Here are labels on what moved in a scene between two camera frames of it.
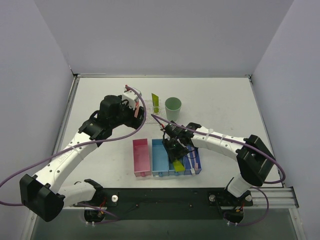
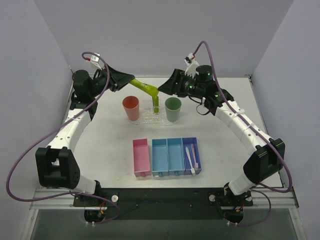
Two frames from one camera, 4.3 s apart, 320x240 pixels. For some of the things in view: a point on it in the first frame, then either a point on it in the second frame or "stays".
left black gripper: [139, 116] to [111, 79]
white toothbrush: [192, 169] stays
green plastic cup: [173, 106] stays
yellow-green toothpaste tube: [155, 102] stays
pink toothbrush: [196, 166] stays
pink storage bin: [141, 157] stays
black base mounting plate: [167, 203] stays
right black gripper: [177, 151] to [179, 82]
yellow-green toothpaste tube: [178, 166] to [153, 91]
